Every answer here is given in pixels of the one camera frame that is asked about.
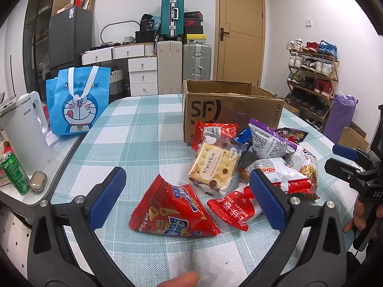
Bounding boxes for white red noodle snack bag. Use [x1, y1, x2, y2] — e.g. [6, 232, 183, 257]
[238, 146, 319, 200]

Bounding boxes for purple snack bag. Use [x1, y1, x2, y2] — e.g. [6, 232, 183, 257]
[275, 127, 308, 144]
[249, 118, 297, 159]

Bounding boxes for red white balloon snack pack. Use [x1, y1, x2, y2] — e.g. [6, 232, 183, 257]
[207, 184, 262, 231]

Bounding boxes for blue cookie pack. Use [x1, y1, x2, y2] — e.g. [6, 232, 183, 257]
[232, 128, 253, 157]

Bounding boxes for red triangular corn snack bag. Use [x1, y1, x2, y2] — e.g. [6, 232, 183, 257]
[129, 175, 221, 237]

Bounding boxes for red cookie pack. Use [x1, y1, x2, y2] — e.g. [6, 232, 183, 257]
[191, 122, 239, 151]

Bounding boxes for person's right hand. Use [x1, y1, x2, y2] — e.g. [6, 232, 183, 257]
[344, 198, 366, 232]

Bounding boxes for person's left hand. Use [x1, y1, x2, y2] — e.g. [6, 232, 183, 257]
[158, 271, 199, 287]

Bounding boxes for purple bag on floor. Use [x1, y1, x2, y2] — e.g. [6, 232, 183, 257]
[323, 91, 358, 144]

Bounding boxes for small grey case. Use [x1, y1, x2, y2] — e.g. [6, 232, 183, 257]
[30, 171, 47, 194]

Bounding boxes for wooden shoe rack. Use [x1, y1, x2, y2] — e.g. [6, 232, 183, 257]
[285, 38, 339, 132]

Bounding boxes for green drink can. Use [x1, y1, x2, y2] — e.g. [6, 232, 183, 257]
[1, 151, 30, 195]

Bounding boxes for white electric kettle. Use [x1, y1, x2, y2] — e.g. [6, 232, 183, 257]
[1, 91, 52, 176]

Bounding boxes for clear cracker sandwich pack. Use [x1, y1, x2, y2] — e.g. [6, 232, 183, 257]
[187, 132, 246, 196]

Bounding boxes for checkered teal tablecloth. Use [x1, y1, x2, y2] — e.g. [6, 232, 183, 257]
[50, 93, 372, 287]

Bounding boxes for SF cardboard box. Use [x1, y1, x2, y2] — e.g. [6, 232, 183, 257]
[182, 80, 284, 144]

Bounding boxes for blue Doraemon tote bag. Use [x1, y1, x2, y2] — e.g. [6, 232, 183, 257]
[45, 66, 111, 136]

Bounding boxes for wooden door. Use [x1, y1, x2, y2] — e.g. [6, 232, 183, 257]
[213, 0, 265, 86]

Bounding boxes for silver hard suitcase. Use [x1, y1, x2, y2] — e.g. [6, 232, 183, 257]
[182, 43, 212, 80]

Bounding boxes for woven laundry basket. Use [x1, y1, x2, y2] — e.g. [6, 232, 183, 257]
[109, 68, 125, 95]

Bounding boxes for beige hard suitcase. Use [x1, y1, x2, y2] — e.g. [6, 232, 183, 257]
[157, 41, 183, 95]

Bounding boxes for stacked shoe boxes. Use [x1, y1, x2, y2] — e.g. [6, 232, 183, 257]
[183, 11, 206, 44]

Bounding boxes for white drawer cabinet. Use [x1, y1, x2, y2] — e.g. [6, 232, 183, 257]
[81, 43, 158, 97]

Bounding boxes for dark glass cabinet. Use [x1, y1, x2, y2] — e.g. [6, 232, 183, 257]
[23, 0, 71, 99]

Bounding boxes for black refrigerator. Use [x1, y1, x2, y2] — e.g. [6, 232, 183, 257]
[49, 6, 92, 71]

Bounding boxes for teal hard suitcase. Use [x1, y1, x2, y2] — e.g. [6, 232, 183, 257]
[159, 0, 184, 41]

